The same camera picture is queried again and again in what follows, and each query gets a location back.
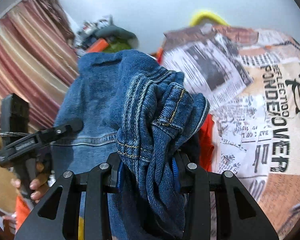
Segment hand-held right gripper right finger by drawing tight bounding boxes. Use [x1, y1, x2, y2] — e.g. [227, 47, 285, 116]
[171, 151, 280, 240]

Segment yellow cloth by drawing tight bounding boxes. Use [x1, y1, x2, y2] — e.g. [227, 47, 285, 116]
[77, 216, 85, 240]

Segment yellow curved object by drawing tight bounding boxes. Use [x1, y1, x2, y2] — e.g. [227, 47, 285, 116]
[189, 9, 228, 27]

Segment striped curtain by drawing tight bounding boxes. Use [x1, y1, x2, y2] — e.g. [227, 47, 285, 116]
[0, 0, 81, 136]

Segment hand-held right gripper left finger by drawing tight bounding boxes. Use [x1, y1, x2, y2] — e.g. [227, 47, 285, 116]
[14, 152, 123, 240]

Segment orange cloth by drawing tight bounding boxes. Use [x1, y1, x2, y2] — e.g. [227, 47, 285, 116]
[197, 114, 216, 173]
[14, 194, 33, 231]

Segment pile of clutter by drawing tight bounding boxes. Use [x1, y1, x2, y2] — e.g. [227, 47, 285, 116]
[76, 16, 113, 48]

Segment green cloth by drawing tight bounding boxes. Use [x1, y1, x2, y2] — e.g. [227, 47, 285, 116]
[104, 42, 133, 53]

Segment newspaper print blanket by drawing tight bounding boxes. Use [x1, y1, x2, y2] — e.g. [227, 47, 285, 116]
[157, 24, 300, 233]

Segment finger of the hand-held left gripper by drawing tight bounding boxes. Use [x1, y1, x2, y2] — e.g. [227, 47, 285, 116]
[39, 118, 84, 146]

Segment orange box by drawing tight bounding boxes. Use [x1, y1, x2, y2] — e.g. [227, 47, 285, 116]
[89, 39, 108, 53]

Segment person's left hand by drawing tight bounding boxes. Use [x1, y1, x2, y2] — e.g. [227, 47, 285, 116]
[29, 162, 50, 201]

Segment blue denim jeans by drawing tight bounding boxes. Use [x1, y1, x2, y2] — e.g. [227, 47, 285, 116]
[51, 49, 211, 240]

